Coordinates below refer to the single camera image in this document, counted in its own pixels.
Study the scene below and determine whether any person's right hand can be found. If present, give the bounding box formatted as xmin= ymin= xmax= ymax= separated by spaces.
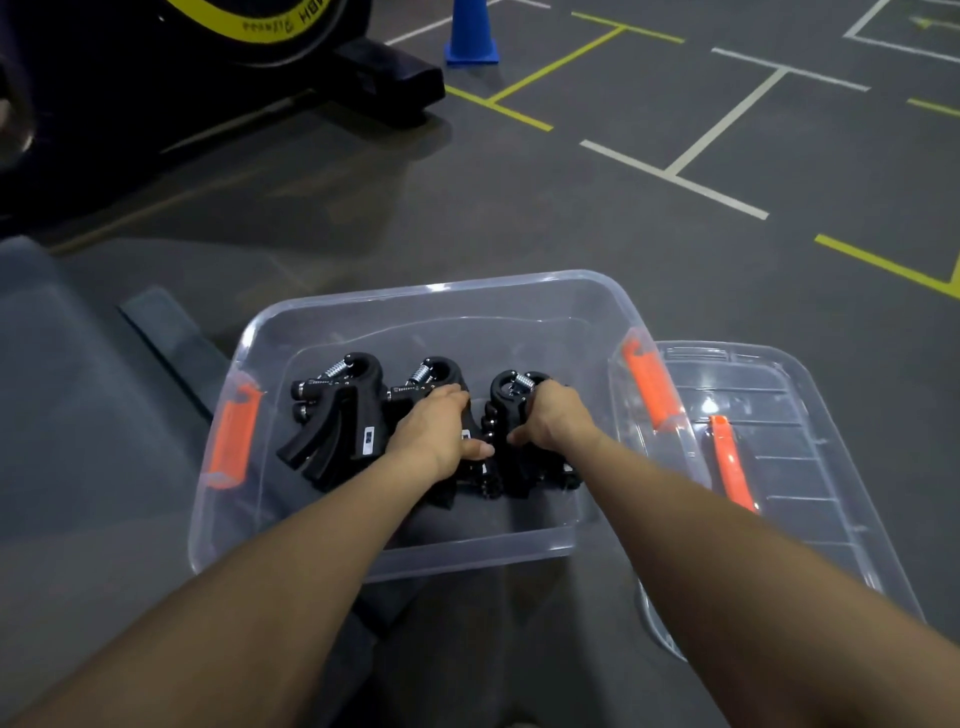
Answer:
xmin=507 ymin=380 xmax=601 ymax=455

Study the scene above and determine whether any person's left hand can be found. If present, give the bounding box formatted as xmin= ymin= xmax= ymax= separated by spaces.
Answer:
xmin=386 ymin=384 xmax=496 ymax=481

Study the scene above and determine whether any black hand grip strengthener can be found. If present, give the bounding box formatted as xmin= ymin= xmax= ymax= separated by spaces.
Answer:
xmin=290 ymin=351 xmax=391 ymax=483
xmin=386 ymin=355 xmax=481 ymax=511
xmin=276 ymin=401 xmax=342 ymax=472
xmin=480 ymin=369 xmax=585 ymax=501

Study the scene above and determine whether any person's left forearm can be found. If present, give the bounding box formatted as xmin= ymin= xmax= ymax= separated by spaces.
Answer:
xmin=11 ymin=448 xmax=444 ymax=728

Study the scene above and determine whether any person's right forearm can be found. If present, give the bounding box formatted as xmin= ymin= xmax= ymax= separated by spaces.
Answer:
xmin=558 ymin=427 xmax=960 ymax=728

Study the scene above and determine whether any clear plastic storage bin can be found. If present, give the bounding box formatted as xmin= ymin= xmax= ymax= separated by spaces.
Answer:
xmin=187 ymin=269 xmax=712 ymax=585

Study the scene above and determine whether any orange lid latch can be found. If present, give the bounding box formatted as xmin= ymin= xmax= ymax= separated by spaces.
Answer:
xmin=708 ymin=414 xmax=760 ymax=515

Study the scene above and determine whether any clear plastic bin lid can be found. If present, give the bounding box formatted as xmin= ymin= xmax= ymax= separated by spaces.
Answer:
xmin=636 ymin=341 xmax=925 ymax=663

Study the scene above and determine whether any grey padded platform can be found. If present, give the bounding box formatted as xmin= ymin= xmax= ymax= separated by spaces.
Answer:
xmin=0 ymin=235 xmax=421 ymax=728

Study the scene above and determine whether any blue traffic cone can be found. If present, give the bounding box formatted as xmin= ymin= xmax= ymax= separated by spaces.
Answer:
xmin=444 ymin=0 xmax=501 ymax=66

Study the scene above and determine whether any black yellow exercise bike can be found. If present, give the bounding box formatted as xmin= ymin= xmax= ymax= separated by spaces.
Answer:
xmin=0 ymin=0 xmax=447 ymax=222

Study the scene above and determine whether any orange bin latch handle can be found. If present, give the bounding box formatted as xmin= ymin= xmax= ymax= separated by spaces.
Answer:
xmin=621 ymin=337 xmax=685 ymax=432
xmin=206 ymin=381 xmax=264 ymax=490

